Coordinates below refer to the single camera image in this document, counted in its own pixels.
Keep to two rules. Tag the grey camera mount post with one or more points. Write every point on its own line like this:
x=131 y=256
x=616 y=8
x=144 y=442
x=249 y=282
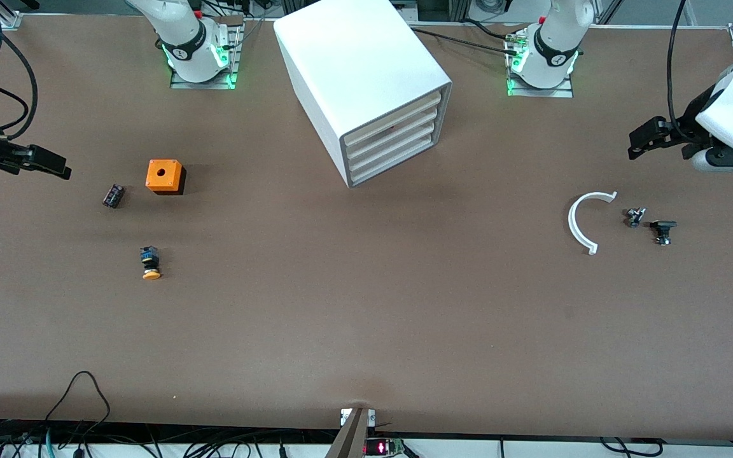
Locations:
x=349 y=439

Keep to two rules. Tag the white empty drawer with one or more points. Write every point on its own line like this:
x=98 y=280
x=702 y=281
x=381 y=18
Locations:
x=392 y=118
x=392 y=161
x=392 y=149

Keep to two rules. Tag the white drawer holding button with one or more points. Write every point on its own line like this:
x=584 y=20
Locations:
x=392 y=135

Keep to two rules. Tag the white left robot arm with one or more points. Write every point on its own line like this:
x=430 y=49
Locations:
x=732 y=108

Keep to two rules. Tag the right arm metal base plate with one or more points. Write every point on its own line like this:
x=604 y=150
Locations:
x=234 y=63

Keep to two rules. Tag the yellow push button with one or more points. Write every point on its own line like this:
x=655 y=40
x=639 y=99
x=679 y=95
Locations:
x=150 y=262

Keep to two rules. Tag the orange box with hole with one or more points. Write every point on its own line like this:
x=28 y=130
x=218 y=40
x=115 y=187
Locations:
x=164 y=175

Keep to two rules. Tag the device with red display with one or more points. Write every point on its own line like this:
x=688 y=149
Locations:
x=382 y=447

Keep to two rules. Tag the white curved plastic arc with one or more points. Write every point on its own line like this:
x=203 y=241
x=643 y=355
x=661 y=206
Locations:
x=574 y=222

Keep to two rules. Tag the small black contact block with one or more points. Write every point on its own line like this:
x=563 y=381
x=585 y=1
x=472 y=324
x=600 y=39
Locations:
x=114 y=195

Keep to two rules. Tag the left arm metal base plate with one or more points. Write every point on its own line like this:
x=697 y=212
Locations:
x=567 y=90

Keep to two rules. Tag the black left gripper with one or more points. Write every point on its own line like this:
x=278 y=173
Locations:
x=688 y=128

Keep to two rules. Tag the small grey black component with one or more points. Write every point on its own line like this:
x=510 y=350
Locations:
x=634 y=217

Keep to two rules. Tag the white drawer cabinet housing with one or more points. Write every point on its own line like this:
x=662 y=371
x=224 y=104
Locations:
x=354 y=57

